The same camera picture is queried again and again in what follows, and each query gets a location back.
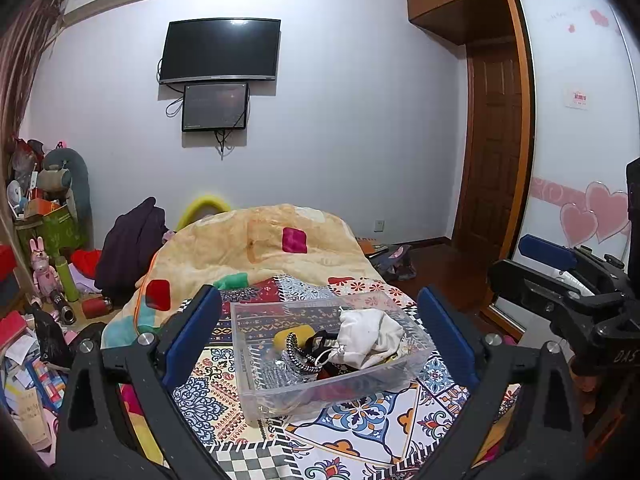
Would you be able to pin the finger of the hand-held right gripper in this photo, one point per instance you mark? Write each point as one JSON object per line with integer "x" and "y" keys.
{"x": 525, "y": 285}
{"x": 545, "y": 251}

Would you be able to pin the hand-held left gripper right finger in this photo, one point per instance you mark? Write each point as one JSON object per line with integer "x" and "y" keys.
{"x": 442, "y": 331}

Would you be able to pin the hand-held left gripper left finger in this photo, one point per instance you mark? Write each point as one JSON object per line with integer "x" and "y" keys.
{"x": 192, "y": 331}

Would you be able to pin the yellow green sponge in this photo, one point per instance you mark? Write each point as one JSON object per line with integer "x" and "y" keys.
{"x": 287, "y": 337}

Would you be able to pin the silver mesh bag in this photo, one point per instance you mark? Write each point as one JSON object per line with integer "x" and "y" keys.
{"x": 280, "y": 370}

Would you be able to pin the clear plastic storage bin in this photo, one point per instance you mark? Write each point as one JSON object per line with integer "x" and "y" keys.
{"x": 280, "y": 395}

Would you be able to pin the black lace fabric piece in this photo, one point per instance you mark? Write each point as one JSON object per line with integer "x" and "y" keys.
{"x": 322, "y": 341}

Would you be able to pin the dark patterned floor bag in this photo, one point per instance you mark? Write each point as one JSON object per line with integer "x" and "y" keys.
{"x": 395, "y": 262}

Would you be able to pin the yellow patchwork quilt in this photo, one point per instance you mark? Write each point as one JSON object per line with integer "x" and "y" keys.
{"x": 225, "y": 250}

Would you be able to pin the white heart-print sliding door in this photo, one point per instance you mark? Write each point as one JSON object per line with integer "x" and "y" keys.
{"x": 570, "y": 160}

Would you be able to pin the dark purple jacket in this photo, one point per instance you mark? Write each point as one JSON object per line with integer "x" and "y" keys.
{"x": 130, "y": 245}

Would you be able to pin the brown wooden door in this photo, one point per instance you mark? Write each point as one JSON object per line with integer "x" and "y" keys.
{"x": 490, "y": 150}

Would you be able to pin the patterned colourful bedsheet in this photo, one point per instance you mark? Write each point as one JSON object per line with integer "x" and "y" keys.
{"x": 360, "y": 425}

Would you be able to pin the red cloth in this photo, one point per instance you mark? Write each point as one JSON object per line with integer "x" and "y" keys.
{"x": 86, "y": 261}

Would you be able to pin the black cylinder flashlight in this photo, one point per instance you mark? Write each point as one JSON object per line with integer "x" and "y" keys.
{"x": 62, "y": 307}

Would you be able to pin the green bottle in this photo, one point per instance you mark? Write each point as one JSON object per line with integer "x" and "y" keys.
{"x": 66, "y": 280}

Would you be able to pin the black plastic bag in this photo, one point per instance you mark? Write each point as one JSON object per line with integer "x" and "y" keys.
{"x": 50, "y": 340}

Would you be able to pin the white paper label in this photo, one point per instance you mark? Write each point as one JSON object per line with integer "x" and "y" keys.
{"x": 578, "y": 97}

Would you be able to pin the pink bunny figure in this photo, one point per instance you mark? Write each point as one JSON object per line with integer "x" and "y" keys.
{"x": 45, "y": 272}

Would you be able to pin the green gift box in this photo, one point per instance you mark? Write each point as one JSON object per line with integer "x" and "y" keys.
{"x": 57, "y": 232}

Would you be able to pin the pile of papers and books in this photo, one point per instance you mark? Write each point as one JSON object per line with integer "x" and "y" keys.
{"x": 25, "y": 395}

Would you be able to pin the red book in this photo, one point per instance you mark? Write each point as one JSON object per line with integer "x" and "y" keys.
{"x": 11, "y": 327}

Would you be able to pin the grey plush toy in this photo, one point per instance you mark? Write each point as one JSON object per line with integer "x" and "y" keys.
{"x": 77, "y": 180}

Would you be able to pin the red box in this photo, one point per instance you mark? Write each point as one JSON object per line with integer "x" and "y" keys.
{"x": 7, "y": 262}

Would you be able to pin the small white fan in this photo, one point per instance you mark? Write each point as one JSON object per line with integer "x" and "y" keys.
{"x": 15, "y": 197}

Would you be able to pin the striped brown curtain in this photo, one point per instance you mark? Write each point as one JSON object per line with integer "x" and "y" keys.
{"x": 20, "y": 70}

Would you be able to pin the white wall socket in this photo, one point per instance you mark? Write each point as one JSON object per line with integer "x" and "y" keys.
{"x": 379, "y": 224}

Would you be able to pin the small black wall monitor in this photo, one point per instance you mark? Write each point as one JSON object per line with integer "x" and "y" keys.
{"x": 215, "y": 107}

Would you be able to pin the black wall television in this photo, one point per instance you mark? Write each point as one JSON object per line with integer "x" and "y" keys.
{"x": 220, "y": 50}

